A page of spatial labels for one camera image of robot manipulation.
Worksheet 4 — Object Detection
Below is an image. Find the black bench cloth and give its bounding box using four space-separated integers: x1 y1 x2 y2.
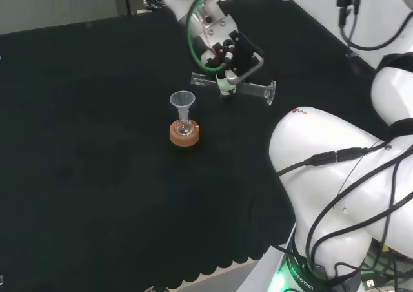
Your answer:
0 0 388 289

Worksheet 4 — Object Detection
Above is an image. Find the clear graduated cylinder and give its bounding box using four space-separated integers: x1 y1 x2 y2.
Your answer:
190 72 277 105

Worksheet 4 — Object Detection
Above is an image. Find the cork ring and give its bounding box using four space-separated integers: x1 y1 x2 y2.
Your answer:
169 119 201 147

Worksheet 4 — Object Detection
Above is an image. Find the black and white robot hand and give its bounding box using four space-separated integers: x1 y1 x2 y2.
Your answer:
199 30 266 96

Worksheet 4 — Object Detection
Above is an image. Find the glass round-bottom flask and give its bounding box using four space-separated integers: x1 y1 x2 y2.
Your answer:
176 109 194 136

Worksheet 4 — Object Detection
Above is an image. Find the black cable with inline connector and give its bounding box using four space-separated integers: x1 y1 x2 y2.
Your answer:
274 145 393 183

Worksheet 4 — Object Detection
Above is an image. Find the pale board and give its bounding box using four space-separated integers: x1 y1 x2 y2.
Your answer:
180 243 288 292

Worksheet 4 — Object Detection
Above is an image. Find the green cable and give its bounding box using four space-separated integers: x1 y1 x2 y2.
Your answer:
186 0 234 74

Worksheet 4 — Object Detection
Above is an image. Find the clear plastic funnel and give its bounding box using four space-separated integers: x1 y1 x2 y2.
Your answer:
169 90 196 122

